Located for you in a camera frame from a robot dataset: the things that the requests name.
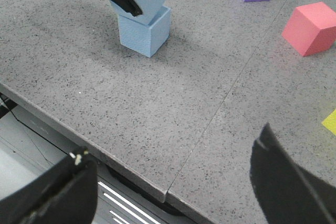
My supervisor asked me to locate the red foam block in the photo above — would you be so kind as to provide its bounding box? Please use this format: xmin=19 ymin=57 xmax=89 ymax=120
xmin=282 ymin=2 xmax=335 ymax=57

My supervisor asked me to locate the grey metal cabinet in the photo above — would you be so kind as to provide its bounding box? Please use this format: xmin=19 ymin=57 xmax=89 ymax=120
xmin=1 ymin=94 xmax=192 ymax=223

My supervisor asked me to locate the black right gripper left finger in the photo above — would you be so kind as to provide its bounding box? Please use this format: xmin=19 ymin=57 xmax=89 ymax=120
xmin=1 ymin=146 xmax=98 ymax=223

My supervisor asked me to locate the yellow foam block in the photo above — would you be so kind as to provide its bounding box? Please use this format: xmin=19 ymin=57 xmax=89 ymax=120
xmin=322 ymin=110 xmax=336 ymax=135

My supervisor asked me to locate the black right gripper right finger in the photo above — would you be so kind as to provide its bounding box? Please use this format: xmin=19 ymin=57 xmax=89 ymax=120
xmin=250 ymin=124 xmax=335 ymax=223

